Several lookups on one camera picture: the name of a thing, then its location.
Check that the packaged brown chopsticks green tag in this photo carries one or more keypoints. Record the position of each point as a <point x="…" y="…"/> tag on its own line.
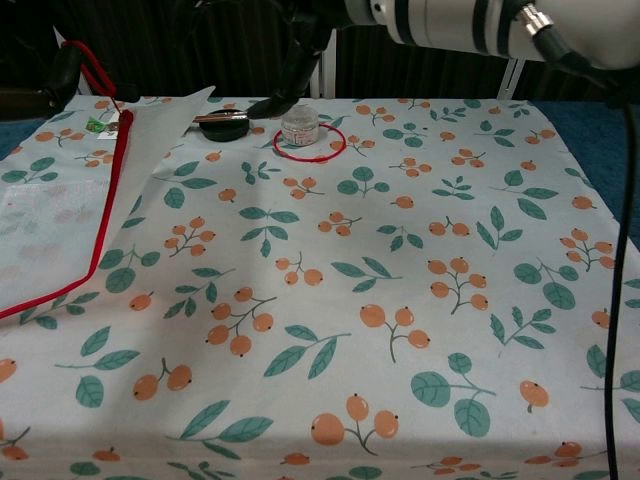
<point x="220" y="117"/>

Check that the white mesh bag red zipper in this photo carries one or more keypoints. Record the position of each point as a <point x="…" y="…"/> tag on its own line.
<point x="55" y="210"/>

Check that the floral orange green tablecloth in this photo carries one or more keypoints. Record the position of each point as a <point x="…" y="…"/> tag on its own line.
<point x="350" y="280"/>

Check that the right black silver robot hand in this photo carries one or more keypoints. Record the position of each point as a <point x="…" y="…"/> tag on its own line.
<point x="305" y="50"/>

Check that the black round lid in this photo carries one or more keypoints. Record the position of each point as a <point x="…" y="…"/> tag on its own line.
<point x="225" y="131"/>

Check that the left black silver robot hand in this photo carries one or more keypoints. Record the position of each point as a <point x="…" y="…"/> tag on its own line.
<point x="30" y="102"/>

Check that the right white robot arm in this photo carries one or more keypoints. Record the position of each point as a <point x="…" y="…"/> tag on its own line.
<point x="450" y="22"/>

